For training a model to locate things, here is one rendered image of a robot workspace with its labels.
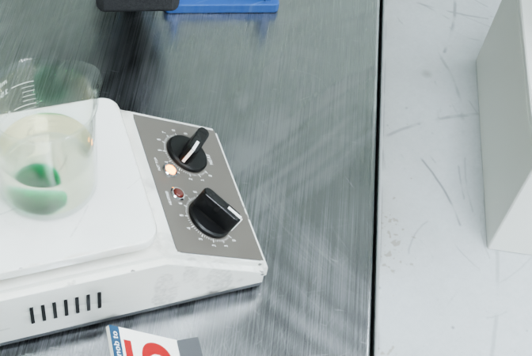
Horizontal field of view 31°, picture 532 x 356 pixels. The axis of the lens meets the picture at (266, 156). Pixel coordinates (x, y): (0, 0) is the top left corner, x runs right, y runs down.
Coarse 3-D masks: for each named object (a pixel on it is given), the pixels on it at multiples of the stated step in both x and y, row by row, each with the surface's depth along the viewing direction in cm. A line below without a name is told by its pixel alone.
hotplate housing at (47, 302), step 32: (128, 128) 65; (160, 224) 61; (128, 256) 59; (160, 256) 59; (192, 256) 61; (0, 288) 57; (32, 288) 57; (64, 288) 58; (96, 288) 59; (128, 288) 60; (160, 288) 62; (192, 288) 63; (224, 288) 64; (0, 320) 58; (32, 320) 60; (64, 320) 61; (96, 320) 62
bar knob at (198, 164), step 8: (200, 128) 67; (176, 136) 67; (184, 136) 68; (192, 136) 67; (200, 136) 66; (168, 144) 66; (176, 144) 67; (184, 144) 67; (192, 144) 65; (200, 144) 66; (168, 152) 66; (176, 152) 66; (184, 152) 65; (192, 152) 65; (200, 152) 68; (176, 160) 66; (184, 160) 65; (192, 160) 67; (200, 160) 67; (184, 168) 66; (192, 168) 66; (200, 168) 67
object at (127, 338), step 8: (120, 336) 59; (128, 336) 60; (136, 336) 60; (144, 336) 61; (128, 344) 59; (136, 344) 60; (144, 344) 61; (152, 344) 61; (160, 344) 62; (168, 344) 62; (128, 352) 59; (136, 352) 60; (144, 352) 60; (152, 352) 61; (160, 352) 61; (168, 352) 62
